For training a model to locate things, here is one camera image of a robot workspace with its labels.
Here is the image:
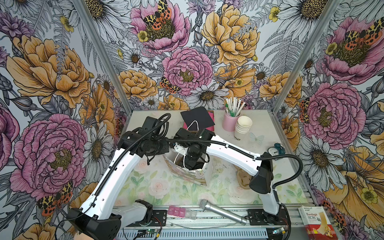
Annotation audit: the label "black napkin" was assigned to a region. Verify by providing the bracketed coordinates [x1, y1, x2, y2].
[180, 106, 216, 131]

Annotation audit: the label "pastel patterned gift bag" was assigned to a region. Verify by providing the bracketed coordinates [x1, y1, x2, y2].
[164, 143, 214, 187]

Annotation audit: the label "brown pulp cup carrier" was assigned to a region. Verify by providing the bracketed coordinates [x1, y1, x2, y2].
[235, 166, 252, 190]

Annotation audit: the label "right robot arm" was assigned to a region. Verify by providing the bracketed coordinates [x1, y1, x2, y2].
[165, 128, 304, 225]

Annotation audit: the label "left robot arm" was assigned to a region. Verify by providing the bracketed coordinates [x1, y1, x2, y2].
[66, 113, 171, 240]

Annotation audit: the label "pink napkins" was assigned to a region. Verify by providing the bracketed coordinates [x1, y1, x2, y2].
[182, 111, 216, 133]

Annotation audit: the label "stack of white paper cups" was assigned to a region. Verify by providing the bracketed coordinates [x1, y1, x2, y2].
[234, 116, 253, 141]

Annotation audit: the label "white paper straws bundle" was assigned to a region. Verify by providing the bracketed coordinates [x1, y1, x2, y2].
[225, 97, 246, 117]

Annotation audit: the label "silver microphone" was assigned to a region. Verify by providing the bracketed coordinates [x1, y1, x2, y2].
[199, 199, 247, 225]

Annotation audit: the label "pink plastic tray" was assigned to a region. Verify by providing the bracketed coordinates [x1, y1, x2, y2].
[167, 206, 197, 220]

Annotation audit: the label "teal alarm clock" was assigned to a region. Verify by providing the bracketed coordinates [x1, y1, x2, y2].
[268, 143, 286, 156]

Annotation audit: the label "bandage box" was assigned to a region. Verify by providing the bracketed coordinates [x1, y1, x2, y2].
[299, 206, 338, 240]

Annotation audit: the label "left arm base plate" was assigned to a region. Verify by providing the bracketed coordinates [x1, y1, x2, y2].
[148, 210, 168, 227]

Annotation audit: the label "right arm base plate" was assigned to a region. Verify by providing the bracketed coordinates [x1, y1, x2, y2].
[247, 208, 289, 226]

